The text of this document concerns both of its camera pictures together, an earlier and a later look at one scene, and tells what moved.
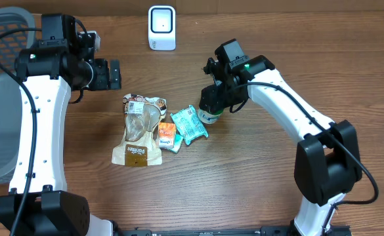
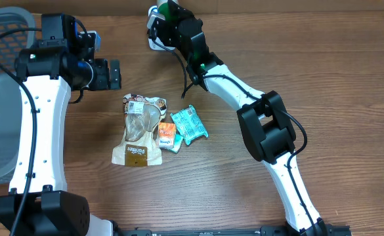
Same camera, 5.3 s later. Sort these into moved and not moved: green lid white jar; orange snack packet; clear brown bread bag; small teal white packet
Moved: green lid white jar
Not moved: clear brown bread bag; orange snack packet; small teal white packet
